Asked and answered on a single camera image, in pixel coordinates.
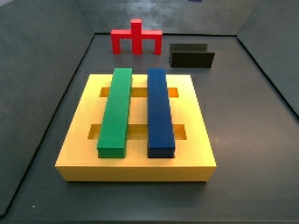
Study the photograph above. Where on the black angle fixture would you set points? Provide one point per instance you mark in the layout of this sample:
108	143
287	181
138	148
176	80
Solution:
191	55

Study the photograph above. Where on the yellow slotted board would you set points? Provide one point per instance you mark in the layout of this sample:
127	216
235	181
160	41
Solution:
79	163

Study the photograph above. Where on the blue bar block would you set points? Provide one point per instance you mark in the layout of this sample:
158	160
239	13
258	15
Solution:
160	146

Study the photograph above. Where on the green bar block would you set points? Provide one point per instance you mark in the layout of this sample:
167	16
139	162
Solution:
112	136

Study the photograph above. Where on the red m-shaped block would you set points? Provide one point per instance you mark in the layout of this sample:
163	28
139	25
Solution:
136	34

